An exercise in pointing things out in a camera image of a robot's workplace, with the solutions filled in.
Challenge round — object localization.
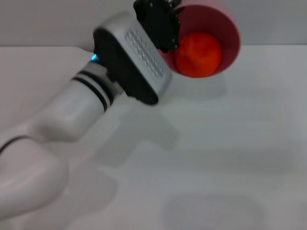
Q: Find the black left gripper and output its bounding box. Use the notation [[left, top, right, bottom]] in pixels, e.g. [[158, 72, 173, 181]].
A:
[[133, 0, 185, 54]]

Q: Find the pink plastic bowl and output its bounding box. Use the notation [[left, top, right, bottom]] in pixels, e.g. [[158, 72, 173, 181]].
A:
[[157, 4, 241, 79]]

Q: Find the orange toy fruit with stem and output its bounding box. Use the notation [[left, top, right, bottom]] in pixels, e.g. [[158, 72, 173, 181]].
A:
[[174, 32, 223, 79]]

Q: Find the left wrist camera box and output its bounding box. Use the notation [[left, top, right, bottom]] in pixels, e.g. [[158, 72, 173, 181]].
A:
[[93, 11, 173, 106]]

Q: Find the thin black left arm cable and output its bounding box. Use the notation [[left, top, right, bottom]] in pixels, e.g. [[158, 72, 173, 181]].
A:
[[0, 135, 33, 154]]

